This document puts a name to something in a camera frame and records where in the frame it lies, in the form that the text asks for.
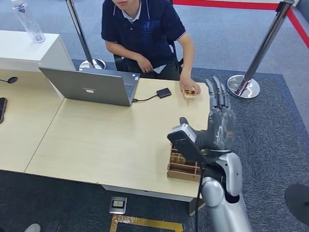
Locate red barrier belt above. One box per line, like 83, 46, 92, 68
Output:
286, 7, 309, 50
173, 0, 282, 11

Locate metal floor socket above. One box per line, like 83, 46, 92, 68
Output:
109, 196, 127, 215

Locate black hard drive cable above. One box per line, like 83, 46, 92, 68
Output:
132, 93, 158, 103

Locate black office chair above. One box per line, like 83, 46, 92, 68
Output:
113, 40, 184, 81

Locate black round desk disc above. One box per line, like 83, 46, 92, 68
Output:
0, 76, 19, 85

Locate person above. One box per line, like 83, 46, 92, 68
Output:
100, 0, 201, 97

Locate black external hard drive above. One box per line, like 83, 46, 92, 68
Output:
156, 88, 172, 99

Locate grey laptop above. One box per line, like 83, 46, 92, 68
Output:
39, 66, 141, 107

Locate dark grey carpet mat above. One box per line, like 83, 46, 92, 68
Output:
0, 59, 309, 232

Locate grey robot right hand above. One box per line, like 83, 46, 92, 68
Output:
179, 75, 236, 151

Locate wooden card holder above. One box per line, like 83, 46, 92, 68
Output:
167, 144, 202, 183

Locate pale shoe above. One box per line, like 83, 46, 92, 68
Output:
24, 223, 41, 232

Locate white cabinet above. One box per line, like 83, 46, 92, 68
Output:
0, 29, 76, 73

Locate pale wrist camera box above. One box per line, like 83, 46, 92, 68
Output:
167, 124, 210, 165

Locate chrome stanchion post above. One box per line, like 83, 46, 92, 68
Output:
226, 0, 297, 100
66, 0, 106, 72

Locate person's right hand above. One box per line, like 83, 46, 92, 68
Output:
136, 56, 155, 74

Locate clear plastic water bottle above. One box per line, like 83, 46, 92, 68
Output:
11, 0, 46, 44

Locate yellow floor tape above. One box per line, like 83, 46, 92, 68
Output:
110, 214, 184, 232

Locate person's left hand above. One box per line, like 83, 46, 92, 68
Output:
179, 72, 201, 96

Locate black round base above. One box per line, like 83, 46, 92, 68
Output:
285, 184, 309, 226

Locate black desk device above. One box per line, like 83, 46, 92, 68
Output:
0, 97, 8, 125

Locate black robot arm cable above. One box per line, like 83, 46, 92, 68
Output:
194, 161, 206, 232

